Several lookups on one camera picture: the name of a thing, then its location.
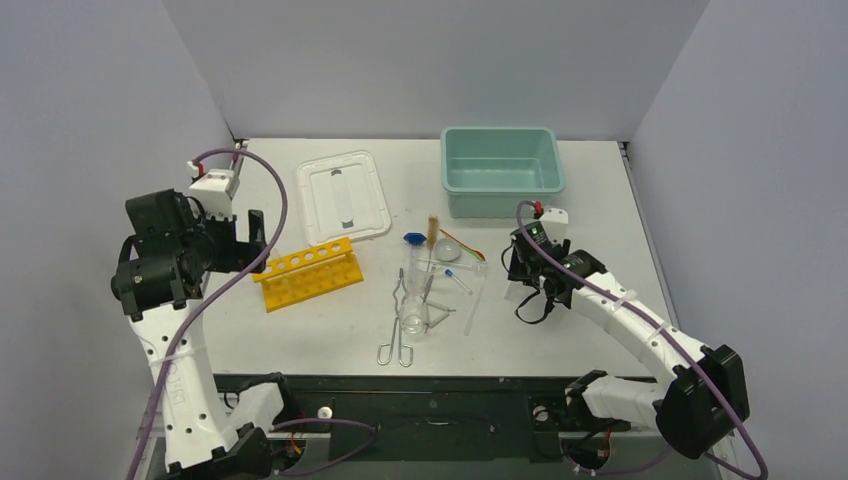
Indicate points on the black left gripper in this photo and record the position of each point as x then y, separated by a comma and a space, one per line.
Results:
239, 254

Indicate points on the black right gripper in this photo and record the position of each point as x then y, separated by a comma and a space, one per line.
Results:
523, 263

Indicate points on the yellow test tube rack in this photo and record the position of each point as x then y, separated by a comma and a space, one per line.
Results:
308, 273

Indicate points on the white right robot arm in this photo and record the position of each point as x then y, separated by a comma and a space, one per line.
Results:
698, 394

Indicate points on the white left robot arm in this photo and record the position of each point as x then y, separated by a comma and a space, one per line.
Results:
182, 256

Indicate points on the red yellow plastic spatula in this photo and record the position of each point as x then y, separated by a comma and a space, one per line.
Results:
477, 254

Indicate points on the white plastic bin lid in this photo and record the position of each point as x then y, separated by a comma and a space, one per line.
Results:
342, 196

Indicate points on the glass watch dish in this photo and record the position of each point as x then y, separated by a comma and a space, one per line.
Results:
447, 250

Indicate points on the teal plastic bin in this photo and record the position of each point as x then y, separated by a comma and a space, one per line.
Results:
487, 171

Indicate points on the brown test tube brush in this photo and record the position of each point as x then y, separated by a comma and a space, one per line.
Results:
433, 225

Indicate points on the blue funnel on stem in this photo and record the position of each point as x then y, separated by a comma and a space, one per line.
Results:
413, 275

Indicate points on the small glass beaker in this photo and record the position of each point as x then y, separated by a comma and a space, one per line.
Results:
413, 316

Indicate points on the metal crucible tongs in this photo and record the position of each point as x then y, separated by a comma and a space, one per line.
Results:
396, 348

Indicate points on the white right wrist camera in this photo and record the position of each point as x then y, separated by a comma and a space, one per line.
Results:
548, 215

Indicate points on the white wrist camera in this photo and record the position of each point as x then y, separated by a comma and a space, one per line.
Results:
214, 189
548, 215

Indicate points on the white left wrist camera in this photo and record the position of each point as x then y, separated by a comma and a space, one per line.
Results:
214, 189

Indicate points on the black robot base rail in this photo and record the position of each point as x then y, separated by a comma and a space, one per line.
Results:
459, 419

